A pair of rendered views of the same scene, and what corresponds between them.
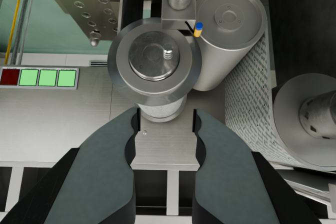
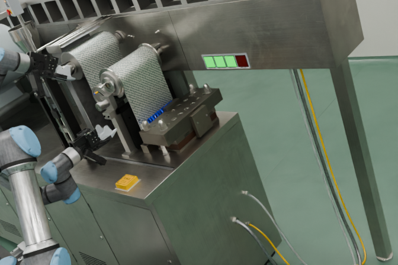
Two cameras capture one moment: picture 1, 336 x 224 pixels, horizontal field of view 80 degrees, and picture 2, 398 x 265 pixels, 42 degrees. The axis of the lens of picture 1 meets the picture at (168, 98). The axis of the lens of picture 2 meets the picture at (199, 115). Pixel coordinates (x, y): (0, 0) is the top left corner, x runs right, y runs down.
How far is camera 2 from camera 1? 2.12 m
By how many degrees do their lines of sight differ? 47
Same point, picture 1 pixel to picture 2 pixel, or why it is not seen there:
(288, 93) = (80, 73)
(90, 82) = (197, 59)
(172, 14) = (106, 97)
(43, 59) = not seen: outside the picture
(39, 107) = (216, 41)
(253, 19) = (96, 96)
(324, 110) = not seen: hidden behind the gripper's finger
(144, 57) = (109, 84)
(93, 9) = (185, 106)
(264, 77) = (88, 77)
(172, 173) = (138, 8)
